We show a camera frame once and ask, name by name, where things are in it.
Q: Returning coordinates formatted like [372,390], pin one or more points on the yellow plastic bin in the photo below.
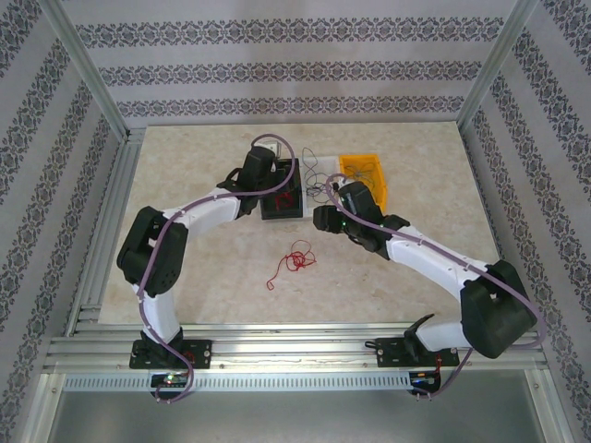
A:
[378,184]

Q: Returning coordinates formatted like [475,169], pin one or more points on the white plastic bin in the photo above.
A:
[323,164]

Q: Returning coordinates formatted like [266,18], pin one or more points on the black plastic bin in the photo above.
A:
[295,207]

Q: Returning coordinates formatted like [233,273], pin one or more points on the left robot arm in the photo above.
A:
[152,254]

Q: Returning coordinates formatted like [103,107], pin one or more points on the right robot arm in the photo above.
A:
[498,314]

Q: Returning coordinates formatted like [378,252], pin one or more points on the grey metal sheet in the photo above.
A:
[295,417]

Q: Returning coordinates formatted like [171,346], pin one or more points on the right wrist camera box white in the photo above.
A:
[342,184]

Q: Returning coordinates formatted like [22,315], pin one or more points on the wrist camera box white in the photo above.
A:
[276,150]
[342,184]

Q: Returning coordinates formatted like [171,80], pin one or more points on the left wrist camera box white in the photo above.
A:
[276,150]

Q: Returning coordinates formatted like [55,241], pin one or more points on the aluminium side rail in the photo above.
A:
[117,194]
[485,194]

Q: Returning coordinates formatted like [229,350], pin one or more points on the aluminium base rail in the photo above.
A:
[295,343]

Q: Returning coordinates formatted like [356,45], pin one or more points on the aluminium frame post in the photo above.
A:
[494,69]
[88,69]

